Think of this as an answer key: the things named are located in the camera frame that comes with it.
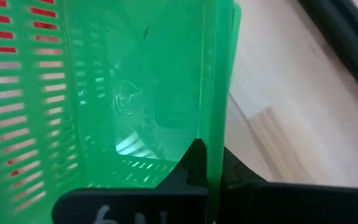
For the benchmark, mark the green plastic slotted basket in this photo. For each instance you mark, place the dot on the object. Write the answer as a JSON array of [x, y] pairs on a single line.
[[166, 62]]

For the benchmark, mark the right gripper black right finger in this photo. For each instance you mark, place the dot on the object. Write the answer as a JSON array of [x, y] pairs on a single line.
[[291, 205]]

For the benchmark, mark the black table edge rail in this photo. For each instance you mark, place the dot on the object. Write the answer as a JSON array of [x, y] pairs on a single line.
[[346, 34]]

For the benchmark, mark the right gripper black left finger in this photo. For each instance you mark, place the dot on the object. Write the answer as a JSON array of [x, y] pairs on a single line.
[[141, 205]]

